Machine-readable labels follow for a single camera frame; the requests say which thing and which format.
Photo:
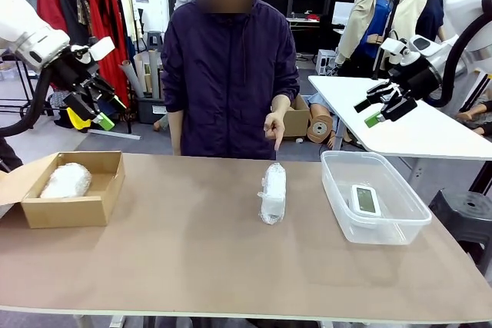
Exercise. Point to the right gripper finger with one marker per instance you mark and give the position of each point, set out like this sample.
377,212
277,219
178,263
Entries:
399,107
380,91

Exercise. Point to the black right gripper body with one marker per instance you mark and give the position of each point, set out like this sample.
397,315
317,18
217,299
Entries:
415,78

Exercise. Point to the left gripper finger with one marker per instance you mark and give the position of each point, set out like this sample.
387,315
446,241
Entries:
105,91
82,107

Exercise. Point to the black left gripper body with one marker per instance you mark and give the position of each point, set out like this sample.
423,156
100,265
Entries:
75,72

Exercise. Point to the bubble-wrapped clock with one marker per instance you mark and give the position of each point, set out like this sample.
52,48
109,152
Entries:
273,193
65,182

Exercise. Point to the white unwrapped digital clock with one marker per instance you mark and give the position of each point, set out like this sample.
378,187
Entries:
365,199

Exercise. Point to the person's left forearm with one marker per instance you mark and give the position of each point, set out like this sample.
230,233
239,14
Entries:
281,104

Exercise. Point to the person's right forearm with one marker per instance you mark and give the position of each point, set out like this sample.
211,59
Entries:
175,132

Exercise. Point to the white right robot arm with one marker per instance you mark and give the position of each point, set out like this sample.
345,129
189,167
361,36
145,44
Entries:
476,9

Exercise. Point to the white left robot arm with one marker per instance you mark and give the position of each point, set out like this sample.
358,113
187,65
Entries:
23,24

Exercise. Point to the person's left hand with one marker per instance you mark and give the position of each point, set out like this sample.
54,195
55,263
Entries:
277,124

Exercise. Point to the yellow plastic object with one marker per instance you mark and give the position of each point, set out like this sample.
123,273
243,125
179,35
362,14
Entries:
77,120

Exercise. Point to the leaning grey tube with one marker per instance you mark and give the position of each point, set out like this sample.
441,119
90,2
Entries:
132,80

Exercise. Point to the white work table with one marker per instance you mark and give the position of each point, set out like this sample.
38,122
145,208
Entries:
423,136

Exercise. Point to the beige cardboard tube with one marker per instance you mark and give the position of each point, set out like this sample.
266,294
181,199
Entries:
141,72

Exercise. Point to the long metal bar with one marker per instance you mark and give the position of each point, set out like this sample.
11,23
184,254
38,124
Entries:
115,134

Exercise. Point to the black metal stand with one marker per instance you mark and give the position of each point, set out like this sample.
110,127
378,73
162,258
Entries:
27,86

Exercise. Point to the black storage crate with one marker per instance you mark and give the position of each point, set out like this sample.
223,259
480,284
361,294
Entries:
151,111

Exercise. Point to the upright grey tube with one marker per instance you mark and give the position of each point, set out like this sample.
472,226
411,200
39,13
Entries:
154,74

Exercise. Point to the black garment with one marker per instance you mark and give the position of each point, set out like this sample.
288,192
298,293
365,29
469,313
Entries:
75,17

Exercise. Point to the white computer tower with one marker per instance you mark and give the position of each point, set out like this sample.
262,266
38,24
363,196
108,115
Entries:
326,61

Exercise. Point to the red dress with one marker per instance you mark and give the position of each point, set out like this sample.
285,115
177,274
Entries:
104,17

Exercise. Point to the lying mannequin green sleeve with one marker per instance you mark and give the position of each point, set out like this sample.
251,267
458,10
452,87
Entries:
162,121

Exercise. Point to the light blue cloth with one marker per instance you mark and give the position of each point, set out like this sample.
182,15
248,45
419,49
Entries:
315,98

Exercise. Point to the black stand pole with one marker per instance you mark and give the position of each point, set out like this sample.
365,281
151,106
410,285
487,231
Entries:
392,17

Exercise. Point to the grey plastic stool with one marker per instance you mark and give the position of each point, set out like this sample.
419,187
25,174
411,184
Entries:
154,40

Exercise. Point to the red coat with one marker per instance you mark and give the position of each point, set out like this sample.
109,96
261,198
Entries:
52,5

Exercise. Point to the brown cardboard roll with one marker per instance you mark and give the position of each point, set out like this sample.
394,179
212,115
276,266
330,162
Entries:
319,128

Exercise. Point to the cream garment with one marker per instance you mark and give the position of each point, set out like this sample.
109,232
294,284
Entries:
127,9

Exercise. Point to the white monitor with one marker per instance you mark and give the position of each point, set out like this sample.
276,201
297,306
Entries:
342,13

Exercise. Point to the brown cardboard carton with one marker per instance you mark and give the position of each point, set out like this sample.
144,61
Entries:
298,120

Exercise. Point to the open brown cardboard box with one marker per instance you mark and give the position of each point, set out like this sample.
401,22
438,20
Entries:
65,213

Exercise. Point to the black plastic stool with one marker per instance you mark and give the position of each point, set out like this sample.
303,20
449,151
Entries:
465,209

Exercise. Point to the person in purple jacket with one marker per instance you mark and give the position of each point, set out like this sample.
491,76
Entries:
230,74

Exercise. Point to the clear plastic bin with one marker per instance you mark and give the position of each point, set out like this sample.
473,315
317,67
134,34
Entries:
384,232

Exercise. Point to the white table leg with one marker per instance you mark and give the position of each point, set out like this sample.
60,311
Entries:
118,322

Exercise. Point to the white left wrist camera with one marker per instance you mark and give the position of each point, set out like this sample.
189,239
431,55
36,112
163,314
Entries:
102,48

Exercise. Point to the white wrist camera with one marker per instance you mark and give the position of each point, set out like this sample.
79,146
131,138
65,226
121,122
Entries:
102,48
392,45

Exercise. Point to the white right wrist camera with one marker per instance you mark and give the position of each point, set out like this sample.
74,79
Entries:
392,45

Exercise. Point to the black metal post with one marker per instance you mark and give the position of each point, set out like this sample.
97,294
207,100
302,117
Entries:
484,178

